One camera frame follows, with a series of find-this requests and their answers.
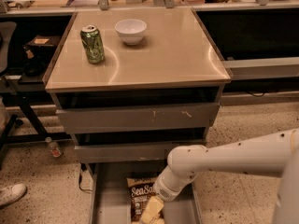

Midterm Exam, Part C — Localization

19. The white sneaker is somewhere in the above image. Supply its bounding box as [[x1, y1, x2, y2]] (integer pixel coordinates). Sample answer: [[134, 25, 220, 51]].
[[0, 184, 27, 207]]

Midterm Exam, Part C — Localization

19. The black cable on floor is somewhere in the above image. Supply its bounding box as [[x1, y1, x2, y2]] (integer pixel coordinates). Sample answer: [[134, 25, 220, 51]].
[[78, 163, 93, 194]]

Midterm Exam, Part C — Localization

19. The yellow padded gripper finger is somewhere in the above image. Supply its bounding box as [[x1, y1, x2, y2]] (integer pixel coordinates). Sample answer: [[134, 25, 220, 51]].
[[139, 196, 164, 224]]

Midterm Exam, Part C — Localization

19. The grey middle drawer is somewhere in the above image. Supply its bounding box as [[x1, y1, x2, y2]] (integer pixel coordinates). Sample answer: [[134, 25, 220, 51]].
[[74, 139, 207, 164]]

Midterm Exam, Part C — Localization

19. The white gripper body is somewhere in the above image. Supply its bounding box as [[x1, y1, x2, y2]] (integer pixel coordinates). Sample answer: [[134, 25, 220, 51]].
[[153, 166, 196, 202]]

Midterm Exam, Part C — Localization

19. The green soda can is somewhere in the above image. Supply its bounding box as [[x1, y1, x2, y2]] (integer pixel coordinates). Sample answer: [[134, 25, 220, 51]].
[[80, 25, 105, 63]]

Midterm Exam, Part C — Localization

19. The grey open bottom drawer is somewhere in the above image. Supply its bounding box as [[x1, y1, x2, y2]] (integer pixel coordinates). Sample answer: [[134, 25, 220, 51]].
[[89, 160, 202, 224]]

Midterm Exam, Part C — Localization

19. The white ceramic bowl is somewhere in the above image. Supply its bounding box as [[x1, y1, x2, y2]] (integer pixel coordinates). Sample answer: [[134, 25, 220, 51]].
[[115, 19, 147, 45]]

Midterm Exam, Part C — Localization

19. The black box with label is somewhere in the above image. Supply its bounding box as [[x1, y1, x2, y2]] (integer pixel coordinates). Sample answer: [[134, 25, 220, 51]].
[[25, 35, 61, 59]]

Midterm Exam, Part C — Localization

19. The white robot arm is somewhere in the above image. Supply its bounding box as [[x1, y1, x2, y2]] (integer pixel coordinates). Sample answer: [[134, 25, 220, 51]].
[[139, 129, 299, 224]]

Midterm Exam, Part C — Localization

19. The grey top drawer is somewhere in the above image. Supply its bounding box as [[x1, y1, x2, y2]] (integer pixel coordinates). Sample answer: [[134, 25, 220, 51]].
[[57, 103, 220, 133]]

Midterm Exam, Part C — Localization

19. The brown sea salt chip bag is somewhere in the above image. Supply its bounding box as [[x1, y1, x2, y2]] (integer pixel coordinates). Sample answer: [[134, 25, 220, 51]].
[[127, 174, 157, 224]]

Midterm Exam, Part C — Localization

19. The small plastic bottle on floor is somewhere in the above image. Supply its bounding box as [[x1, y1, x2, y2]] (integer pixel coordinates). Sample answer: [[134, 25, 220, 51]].
[[45, 137, 63, 158]]

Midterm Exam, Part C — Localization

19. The grey metal shelf rail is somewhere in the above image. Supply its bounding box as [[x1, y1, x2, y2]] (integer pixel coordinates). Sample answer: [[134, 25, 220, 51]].
[[223, 57, 299, 80]]

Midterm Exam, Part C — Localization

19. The grey drawer cabinet with counter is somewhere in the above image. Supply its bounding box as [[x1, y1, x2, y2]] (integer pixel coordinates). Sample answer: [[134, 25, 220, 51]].
[[42, 7, 234, 173]]

